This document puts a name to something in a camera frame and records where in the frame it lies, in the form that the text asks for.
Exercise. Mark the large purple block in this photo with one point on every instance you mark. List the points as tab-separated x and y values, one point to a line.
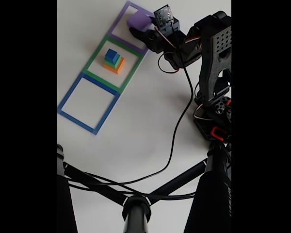
138	19

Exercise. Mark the small blue cube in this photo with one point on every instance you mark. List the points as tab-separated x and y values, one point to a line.
111	54

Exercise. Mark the green cube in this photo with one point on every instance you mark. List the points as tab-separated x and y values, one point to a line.
117	62

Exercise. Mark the orange block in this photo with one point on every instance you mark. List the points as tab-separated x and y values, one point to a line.
121	68

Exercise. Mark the red clamp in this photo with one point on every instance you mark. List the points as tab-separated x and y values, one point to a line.
214	132

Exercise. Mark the black tripod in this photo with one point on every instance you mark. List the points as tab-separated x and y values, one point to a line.
213	194

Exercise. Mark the purple square frame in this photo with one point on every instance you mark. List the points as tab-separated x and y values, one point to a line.
116	24

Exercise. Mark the green square frame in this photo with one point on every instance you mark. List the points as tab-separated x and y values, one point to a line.
92	61

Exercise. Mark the blue square frame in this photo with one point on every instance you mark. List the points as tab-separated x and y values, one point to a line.
68	106

